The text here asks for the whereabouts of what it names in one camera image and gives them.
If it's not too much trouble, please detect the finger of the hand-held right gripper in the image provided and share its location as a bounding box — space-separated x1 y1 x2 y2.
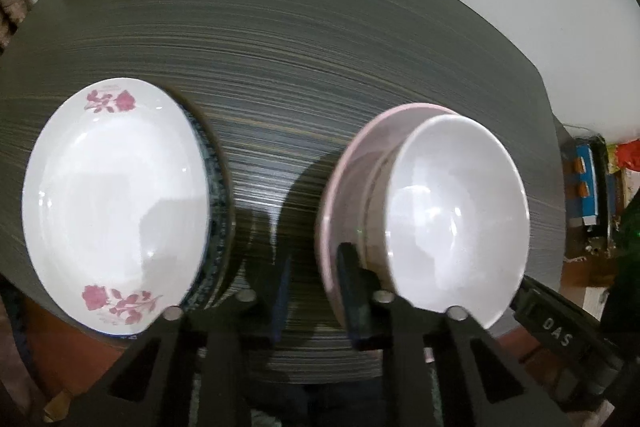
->
510 274 543 328

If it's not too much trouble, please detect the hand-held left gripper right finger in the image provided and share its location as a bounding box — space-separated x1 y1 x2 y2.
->
336 242 571 427

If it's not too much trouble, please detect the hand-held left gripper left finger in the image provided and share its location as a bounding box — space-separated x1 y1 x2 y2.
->
70 252 293 427

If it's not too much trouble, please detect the pink bowl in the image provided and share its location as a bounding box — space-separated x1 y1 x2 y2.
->
314 103 461 364

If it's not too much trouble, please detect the white bowl with blue print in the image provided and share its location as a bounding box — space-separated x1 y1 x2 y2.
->
382 114 531 330

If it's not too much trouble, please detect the large blue floral plate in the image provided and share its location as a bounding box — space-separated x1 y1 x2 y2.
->
100 87 236 339

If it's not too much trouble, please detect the white plate with pink flowers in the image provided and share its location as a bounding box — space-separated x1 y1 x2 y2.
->
21 78 213 336

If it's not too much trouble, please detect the dark wooden side shelf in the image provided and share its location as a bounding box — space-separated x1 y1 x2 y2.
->
555 124 640 260

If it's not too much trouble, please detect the blue and white box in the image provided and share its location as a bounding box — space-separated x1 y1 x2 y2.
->
570 142 602 226

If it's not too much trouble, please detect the red packet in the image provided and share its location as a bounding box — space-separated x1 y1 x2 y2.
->
612 138 640 171

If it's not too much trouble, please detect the patterned beige curtain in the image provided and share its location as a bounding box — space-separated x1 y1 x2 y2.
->
0 0 30 54

